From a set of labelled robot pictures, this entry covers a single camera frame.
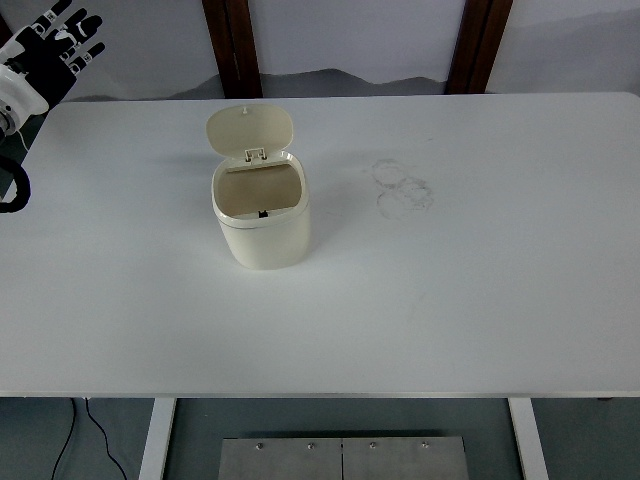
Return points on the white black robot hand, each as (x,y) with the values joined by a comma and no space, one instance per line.
(47,75)

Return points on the cream trash bin with lid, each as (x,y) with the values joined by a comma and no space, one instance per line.
(265,245)

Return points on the white table leg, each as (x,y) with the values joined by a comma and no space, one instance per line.
(156,440)
(529,440)

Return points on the grey metal plate with screws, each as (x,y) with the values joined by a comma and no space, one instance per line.
(300,462)

